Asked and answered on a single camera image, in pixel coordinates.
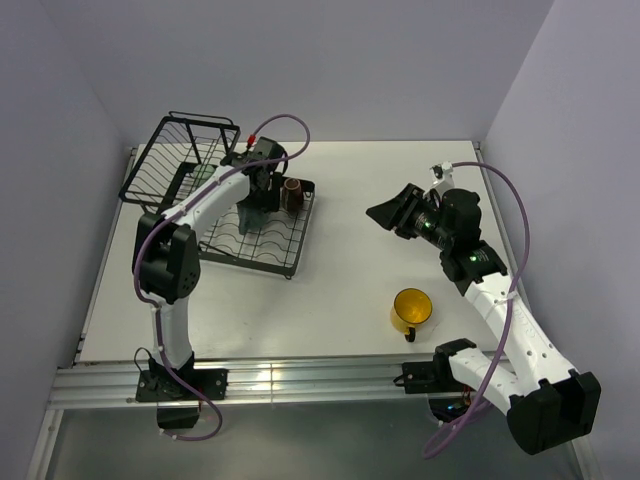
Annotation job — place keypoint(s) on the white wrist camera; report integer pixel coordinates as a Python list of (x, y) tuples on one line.
[(252, 141), (442, 177)]

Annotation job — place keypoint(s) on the yellow mug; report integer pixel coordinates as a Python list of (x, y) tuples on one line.
[(411, 308)]

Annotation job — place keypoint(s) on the black box under rail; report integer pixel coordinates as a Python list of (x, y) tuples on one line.
[(175, 418)]

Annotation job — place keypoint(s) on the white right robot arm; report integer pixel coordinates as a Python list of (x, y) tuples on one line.
[(545, 399)]

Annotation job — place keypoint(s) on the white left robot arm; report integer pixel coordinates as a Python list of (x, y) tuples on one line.
[(166, 261)]

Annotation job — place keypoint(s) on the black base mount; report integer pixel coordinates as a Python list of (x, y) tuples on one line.
[(156, 384), (422, 377)]

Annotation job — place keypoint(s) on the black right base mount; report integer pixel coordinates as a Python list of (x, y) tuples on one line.
[(422, 377)]

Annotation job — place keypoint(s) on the aluminium mounting rail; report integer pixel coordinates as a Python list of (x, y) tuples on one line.
[(108, 385)]

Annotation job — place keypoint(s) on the black wire dish rack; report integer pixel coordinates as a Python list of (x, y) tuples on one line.
[(161, 177)]

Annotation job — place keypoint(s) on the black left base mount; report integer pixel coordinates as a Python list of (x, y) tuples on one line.
[(156, 384)]

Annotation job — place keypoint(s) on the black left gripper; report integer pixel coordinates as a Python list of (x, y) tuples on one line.
[(269, 200)]

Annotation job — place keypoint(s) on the dark maroon mug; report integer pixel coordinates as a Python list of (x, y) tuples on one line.
[(292, 197)]

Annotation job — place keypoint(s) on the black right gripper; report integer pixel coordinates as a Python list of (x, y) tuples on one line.
[(398, 211)]

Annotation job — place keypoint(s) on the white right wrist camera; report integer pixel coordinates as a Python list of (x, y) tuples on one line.
[(442, 177)]

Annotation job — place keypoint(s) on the pale green cup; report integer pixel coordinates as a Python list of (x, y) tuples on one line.
[(201, 173)]

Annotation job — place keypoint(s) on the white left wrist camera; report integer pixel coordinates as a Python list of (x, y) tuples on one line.
[(252, 141)]

